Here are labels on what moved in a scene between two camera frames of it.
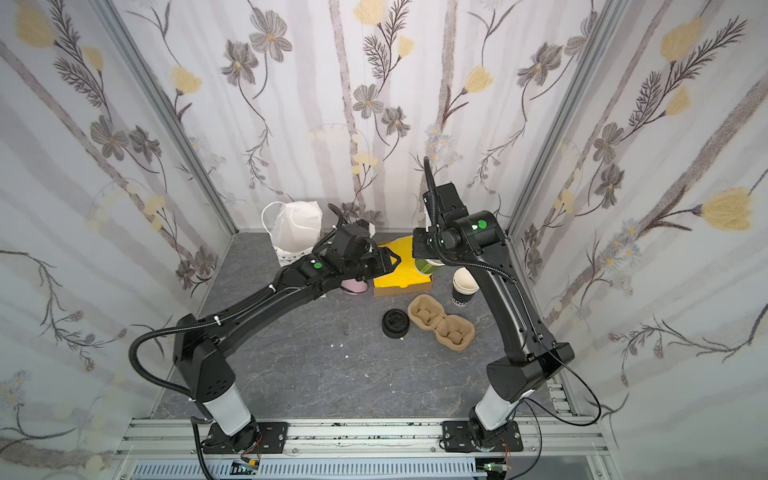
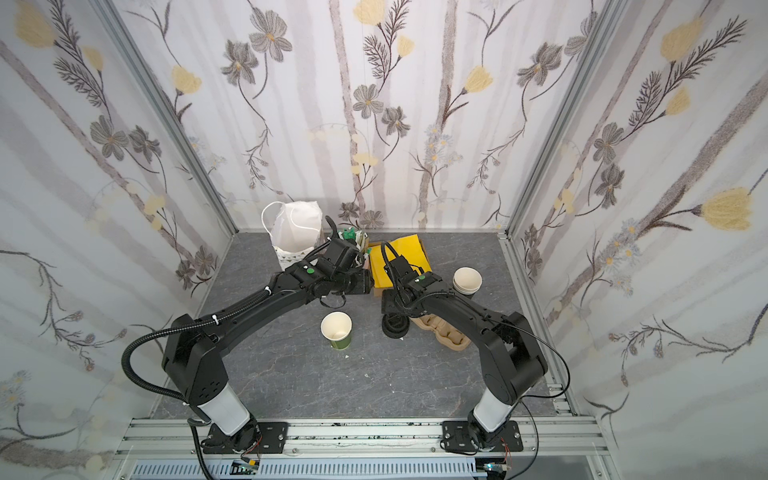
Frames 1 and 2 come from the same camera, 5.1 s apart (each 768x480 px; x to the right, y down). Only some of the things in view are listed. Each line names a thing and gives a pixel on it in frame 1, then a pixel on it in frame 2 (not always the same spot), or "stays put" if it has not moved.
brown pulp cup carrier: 453,332 stays put
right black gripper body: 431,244 → 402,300
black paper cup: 464,286 stays put
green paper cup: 425,265 → 336,326
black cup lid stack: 395,323 stays put
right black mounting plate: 457,437 stays put
